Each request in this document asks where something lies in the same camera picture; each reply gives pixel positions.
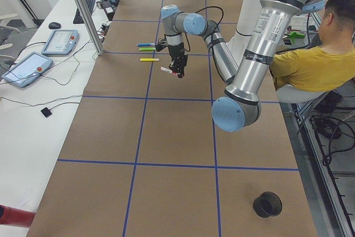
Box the blue teach pendant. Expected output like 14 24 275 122
42 29 79 57
2 52 53 88

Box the red cylinder bottle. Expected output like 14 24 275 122
1 205 36 228

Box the brown paper table mat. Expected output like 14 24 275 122
28 0 317 236

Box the small black square device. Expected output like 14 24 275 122
40 107 52 118

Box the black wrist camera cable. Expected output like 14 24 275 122
182 6 224 53

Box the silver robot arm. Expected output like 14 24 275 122
156 0 325 132

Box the left black mesh cup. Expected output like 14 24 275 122
252 191 282 218

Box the blue highlighter pen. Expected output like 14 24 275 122
136 43 155 47

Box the yellow highlighter pen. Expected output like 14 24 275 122
140 58 160 62

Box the upper blue teach pendant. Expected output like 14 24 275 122
42 29 79 57

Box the lower blue teach pendant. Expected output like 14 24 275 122
2 52 53 88

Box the aluminium frame post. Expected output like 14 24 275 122
74 0 103 56

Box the person in yellow shirt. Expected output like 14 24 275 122
270 0 354 92

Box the red whiteboard marker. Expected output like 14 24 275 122
160 67 177 76

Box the green highlighter pen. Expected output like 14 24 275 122
139 47 156 52

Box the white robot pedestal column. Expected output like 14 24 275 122
226 0 267 52

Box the black keyboard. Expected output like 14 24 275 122
73 0 97 24

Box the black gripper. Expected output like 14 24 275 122
168 43 188 78

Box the black computer mouse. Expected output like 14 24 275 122
48 22 62 29

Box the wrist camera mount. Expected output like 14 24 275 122
155 38 169 52

